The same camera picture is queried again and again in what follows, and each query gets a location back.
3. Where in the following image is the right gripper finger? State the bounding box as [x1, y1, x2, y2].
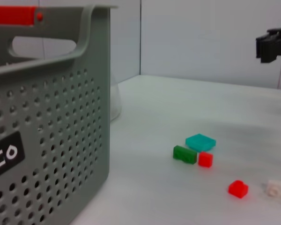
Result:
[255, 34, 264, 59]
[259, 27, 281, 64]

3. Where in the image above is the small red square brick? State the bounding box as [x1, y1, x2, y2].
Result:
[198, 151, 214, 168]
[228, 180, 250, 199]

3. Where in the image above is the grey perforated storage bin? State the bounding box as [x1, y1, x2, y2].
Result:
[0, 4, 119, 225]

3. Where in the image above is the orange bin clip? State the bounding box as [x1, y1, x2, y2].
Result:
[0, 6, 44, 26]

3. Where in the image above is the teal square plate brick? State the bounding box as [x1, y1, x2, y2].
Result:
[185, 133, 217, 152]

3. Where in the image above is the chunky green brick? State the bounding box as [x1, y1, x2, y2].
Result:
[173, 145, 199, 165]

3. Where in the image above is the chunky white brick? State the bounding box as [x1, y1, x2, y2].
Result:
[263, 179, 281, 201]

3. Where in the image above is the glass pitcher black lid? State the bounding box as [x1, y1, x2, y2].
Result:
[110, 77, 123, 122]

